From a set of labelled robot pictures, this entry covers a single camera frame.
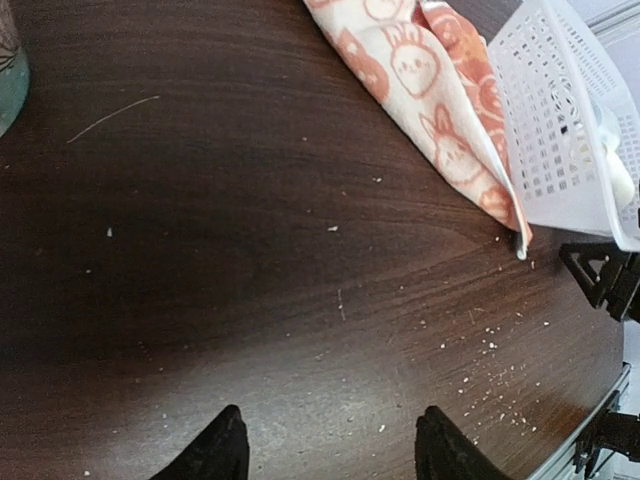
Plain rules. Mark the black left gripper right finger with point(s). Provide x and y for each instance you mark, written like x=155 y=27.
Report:
x=442 y=451

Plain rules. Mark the white ceramic mug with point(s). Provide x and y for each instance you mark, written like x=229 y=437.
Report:
x=14 y=70

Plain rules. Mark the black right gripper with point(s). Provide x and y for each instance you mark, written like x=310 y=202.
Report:
x=604 y=278

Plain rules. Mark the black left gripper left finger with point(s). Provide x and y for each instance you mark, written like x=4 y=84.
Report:
x=220 y=451

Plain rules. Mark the orange patterned towel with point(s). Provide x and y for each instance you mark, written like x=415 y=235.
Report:
x=428 y=67

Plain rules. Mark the white plastic basket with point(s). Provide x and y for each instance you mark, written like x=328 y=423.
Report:
x=553 y=74

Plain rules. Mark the white towel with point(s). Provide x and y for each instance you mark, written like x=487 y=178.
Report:
x=611 y=136

